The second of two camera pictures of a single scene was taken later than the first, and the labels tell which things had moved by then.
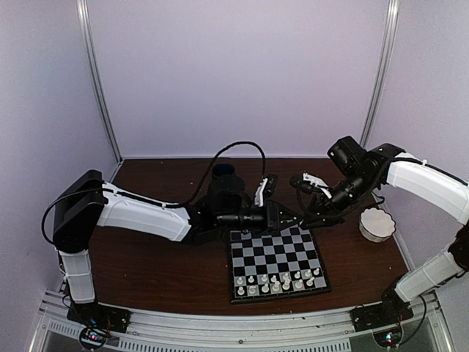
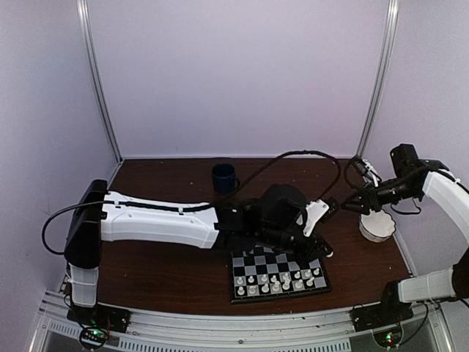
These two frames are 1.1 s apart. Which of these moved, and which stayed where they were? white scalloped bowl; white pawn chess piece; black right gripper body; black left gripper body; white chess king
Moved: black left gripper body; black right gripper body
Stayed: white scalloped bowl; white chess king; white pawn chess piece
